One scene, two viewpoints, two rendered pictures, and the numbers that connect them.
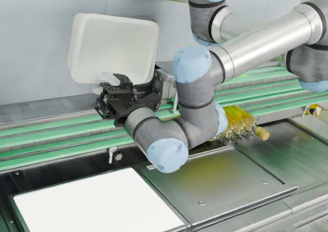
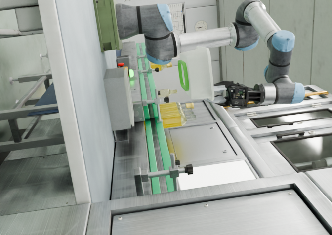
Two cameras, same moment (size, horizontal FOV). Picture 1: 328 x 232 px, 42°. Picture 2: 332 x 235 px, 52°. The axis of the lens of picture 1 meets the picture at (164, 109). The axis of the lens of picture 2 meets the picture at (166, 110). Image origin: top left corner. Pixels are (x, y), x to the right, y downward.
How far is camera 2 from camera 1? 1.29 m
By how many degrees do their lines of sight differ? 52
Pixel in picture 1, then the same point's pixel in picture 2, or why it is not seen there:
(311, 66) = (252, 35)
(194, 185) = (206, 150)
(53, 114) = (145, 163)
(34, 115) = not seen: hidden behind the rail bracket
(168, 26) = not seen: hidden behind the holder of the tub
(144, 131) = (283, 89)
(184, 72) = (292, 43)
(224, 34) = (185, 47)
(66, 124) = (156, 163)
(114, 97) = (245, 90)
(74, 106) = (136, 154)
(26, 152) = not seen: hidden behind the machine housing
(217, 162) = (184, 137)
